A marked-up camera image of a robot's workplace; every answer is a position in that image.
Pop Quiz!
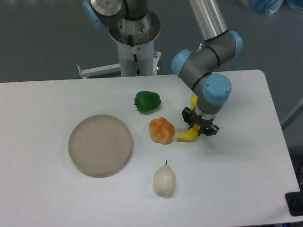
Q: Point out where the blue plastic bag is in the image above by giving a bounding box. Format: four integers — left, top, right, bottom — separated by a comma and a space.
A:
249, 0, 283, 15

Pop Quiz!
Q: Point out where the beige round plate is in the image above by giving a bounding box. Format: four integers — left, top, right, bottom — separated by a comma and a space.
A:
68, 114, 133, 176

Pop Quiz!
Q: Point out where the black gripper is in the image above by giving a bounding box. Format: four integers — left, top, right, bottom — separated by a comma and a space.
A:
182, 107, 219, 136

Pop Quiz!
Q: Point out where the yellow banana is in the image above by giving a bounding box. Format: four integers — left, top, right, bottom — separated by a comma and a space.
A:
175, 95, 200, 141

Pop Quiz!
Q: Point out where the white metal base bracket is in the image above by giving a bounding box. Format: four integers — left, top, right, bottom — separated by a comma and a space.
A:
77, 51, 162, 79

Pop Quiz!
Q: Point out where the black cable on pedestal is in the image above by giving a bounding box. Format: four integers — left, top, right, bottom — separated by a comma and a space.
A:
128, 35, 142, 76

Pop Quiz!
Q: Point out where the black device at corner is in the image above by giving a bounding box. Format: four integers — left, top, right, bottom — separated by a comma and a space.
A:
285, 192, 303, 217

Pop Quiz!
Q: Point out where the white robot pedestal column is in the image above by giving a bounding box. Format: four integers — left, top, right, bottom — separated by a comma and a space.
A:
109, 10, 160, 77

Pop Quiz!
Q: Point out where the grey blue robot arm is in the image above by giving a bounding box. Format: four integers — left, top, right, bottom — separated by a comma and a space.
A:
82, 0, 243, 136

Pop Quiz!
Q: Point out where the pale white pear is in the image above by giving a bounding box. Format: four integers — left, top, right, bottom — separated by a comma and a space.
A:
153, 160, 176, 198

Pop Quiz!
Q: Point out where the orange knotted bread roll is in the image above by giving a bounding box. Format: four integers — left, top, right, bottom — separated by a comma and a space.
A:
149, 117, 175, 145

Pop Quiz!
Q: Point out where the green bell pepper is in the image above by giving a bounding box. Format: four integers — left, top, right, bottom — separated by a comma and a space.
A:
134, 91, 161, 113

